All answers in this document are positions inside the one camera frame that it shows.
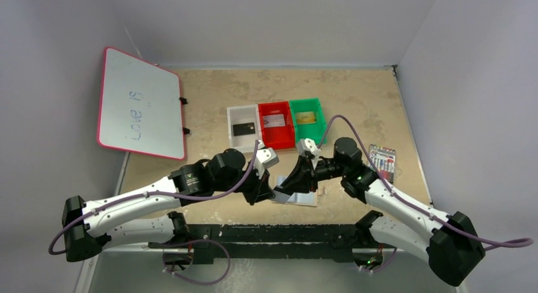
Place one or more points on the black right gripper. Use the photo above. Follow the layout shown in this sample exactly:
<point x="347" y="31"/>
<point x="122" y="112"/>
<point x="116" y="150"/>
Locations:
<point x="306" y="176"/>

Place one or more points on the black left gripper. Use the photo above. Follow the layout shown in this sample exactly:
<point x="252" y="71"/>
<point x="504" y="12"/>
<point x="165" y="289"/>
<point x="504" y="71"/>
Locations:
<point x="257" y="186"/>

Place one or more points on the beige leather card holder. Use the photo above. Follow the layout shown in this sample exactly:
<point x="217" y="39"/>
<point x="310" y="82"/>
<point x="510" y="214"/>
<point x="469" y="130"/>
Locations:
<point x="304" y="199"/>

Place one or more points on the red plastic bin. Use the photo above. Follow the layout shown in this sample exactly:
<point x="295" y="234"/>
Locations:
<point x="278" y="138"/>

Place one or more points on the green plastic bin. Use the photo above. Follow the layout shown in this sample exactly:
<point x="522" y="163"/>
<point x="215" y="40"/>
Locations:
<point x="313" y="131"/>

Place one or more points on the white plastic bin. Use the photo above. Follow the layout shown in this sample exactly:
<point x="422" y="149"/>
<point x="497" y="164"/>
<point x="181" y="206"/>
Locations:
<point x="243" y="114"/>

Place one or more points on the pack of coloured markers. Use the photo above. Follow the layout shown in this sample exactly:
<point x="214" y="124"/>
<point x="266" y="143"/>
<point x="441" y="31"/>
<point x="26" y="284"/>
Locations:
<point x="384" y="160"/>

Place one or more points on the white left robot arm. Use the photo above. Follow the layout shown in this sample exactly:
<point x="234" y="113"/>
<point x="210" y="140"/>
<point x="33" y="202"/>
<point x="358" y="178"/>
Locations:
<point x="148" y="214"/>

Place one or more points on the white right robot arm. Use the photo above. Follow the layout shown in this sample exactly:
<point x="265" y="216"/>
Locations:
<point x="438" y="238"/>

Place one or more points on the gold credit card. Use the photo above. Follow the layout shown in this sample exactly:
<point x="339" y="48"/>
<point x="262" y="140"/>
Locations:
<point x="303" y="118"/>

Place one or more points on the black credit card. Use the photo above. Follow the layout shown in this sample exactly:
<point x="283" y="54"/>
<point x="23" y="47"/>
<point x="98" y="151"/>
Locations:
<point x="243" y="129"/>

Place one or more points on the white striped credit card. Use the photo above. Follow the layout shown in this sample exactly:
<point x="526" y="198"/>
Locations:
<point x="272" y="121"/>

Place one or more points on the pink framed whiteboard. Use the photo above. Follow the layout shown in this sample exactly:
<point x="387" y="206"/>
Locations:
<point x="140" y="108"/>

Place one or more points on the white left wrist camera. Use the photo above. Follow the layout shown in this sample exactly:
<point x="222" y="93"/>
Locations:
<point x="264" y="158"/>

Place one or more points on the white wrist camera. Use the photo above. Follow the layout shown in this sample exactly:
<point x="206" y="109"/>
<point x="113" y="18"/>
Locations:
<point x="307" y="146"/>
<point x="264" y="158"/>

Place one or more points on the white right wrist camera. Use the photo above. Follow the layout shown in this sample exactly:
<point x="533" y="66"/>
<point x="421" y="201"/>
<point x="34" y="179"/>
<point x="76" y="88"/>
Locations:
<point x="307" y="146"/>

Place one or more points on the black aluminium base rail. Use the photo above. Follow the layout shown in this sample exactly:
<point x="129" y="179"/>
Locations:
<point x="335" y="242"/>

